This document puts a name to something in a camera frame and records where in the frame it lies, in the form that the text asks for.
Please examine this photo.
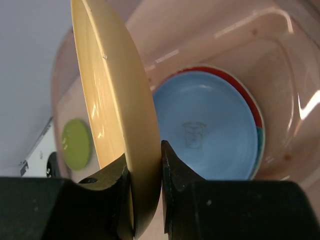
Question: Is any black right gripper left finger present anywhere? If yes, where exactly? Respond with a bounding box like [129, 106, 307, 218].
[0, 156, 134, 240]

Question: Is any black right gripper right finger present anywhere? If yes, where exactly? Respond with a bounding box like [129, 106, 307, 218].
[161, 140, 320, 240]

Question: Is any light blue plate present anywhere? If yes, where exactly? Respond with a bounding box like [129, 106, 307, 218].
[153, 71, 258, 180]

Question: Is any pale orange plate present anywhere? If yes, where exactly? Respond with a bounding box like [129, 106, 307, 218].
[70, 0, 162, 238]

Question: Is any red plate with teal flower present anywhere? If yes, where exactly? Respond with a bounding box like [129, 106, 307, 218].
[171, 65, 266, 180]

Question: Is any translucent pink plastic bin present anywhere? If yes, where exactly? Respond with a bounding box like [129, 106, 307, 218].
[51, 0, 320, 232]

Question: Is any black plate rear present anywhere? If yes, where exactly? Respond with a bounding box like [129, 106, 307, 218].
[46, 151, 60, 178]

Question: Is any lime green plate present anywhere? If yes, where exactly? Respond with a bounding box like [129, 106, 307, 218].
[61, 118, 92, 171]

